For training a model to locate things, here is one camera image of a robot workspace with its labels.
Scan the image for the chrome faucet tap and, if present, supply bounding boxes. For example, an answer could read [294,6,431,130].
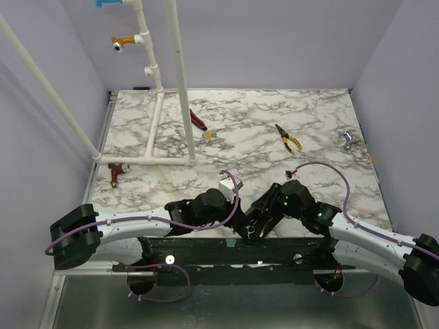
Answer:
[338,130,361,150]

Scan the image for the yellow handled pliers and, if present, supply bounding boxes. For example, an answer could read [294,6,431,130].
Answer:
[275,124,302,154]

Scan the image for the brown brass valve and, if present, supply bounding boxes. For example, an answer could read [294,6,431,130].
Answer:
[108,163,130,188]

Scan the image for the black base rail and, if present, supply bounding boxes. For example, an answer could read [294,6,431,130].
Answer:
[113,238,337,286]

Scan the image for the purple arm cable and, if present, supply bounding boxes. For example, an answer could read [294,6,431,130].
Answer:
[44,169,241,304]
[284,161,439,299]

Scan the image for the silver hair scissors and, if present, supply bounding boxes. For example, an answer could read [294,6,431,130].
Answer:
[244,220,257,240]

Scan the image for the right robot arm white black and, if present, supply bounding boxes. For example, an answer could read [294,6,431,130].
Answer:
[274,180,438,306]

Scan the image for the aluminium extrusion frame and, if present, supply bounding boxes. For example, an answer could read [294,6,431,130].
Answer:
[39,90,119,328]

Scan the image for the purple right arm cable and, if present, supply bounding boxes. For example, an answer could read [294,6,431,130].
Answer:
[284,161,439,299]

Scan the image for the orange tap on pipe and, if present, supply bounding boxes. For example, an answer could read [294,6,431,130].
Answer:
[111,36,137,53]

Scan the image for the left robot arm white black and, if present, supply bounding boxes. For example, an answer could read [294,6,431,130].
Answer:
[45,188,246,270]

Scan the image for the red black utility knife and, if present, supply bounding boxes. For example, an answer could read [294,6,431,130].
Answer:
[190,110,207,131]

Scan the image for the blue tap on pipe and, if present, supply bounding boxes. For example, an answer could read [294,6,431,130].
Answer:
[95,0,123,8]

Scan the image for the white PVC pipe frame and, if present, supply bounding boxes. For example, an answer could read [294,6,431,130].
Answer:
[1,1,197,167]

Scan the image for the black zip tool case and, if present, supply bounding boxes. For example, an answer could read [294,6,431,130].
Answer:
[235,186,279,245]

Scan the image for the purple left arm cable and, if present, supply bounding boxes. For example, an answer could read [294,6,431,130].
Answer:
[44,169,241,304]

